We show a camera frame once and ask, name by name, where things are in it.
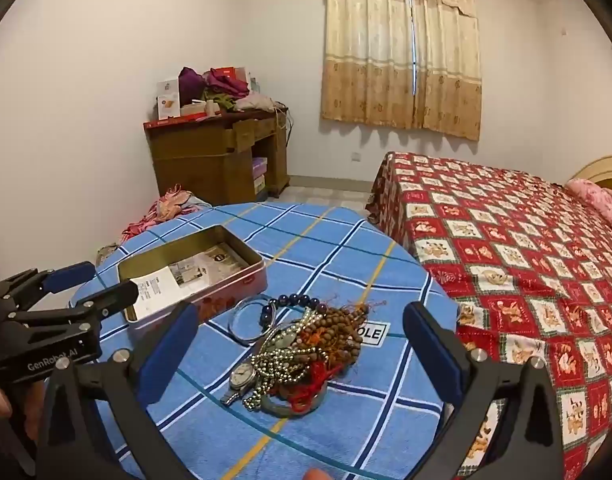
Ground green jade bangle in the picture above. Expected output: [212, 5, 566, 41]
[260, 382, 329, 419]

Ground woven stool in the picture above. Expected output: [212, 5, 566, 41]
[94, 242, 121, 267]

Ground red patchwork bed cover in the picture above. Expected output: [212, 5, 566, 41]
[365, 150, 612, 480]

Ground open wooden desk drawer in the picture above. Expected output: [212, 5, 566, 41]
[225, 117, 257, 154]

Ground brown wooden bead necklace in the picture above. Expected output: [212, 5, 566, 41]
[298, 304, 373, 377]

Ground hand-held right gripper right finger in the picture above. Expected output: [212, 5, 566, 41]
[403, 301, 565, 480]

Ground pink pillow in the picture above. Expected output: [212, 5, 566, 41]
[565, 177, 612, 234]

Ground white cloth label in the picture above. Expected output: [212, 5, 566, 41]
[353, 317, 389, 349]

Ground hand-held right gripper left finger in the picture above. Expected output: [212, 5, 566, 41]
[36, 301, 200, 480]

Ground silver bangle ring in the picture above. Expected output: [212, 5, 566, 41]
[230, 296, 281, 346]

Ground white product box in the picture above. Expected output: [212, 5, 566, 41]
[156, 77, 183, 121]

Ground flat red box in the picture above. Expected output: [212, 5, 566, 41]
[144, 114, 209, 128]

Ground dark blue bead bracelet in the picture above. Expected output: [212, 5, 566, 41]
[258, 294, 331, 333]

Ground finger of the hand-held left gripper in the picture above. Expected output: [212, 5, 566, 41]
[8, 280, 139, 342]
[0, 261, 96, 311]

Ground stacked storage boxes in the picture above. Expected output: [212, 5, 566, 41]
[252, 157, 269, 196]

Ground hanging cables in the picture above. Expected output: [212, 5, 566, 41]
[273, 102, 295, 148]

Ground beige floral curtain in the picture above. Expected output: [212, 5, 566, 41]
[320, 0, 484, 142]

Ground blue plaid tablecloth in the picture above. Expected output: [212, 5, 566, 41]
[68, 201, 462, 480]

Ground metal tin box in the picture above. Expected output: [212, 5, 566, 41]
[116, 225, 267, 334]

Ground pile of purple green clothes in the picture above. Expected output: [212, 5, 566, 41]
[178, 66, 287, 113]

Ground pile of pink clothes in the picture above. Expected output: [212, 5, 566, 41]
[120, 185, 217, 243]

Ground silver wristwatch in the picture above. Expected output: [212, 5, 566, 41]
[220, 362, 259, 406]

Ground light wooden headboard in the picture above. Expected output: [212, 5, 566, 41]
[568, 155, 612, 191]

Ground red cord tangle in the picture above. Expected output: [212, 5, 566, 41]
[285, 359, 337, 417]

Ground printed paper leaflet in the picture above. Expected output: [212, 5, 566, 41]
[130, 242, 251, 321]

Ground brown wooden desk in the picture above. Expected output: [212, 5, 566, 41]
[143, 107, 291, 206]

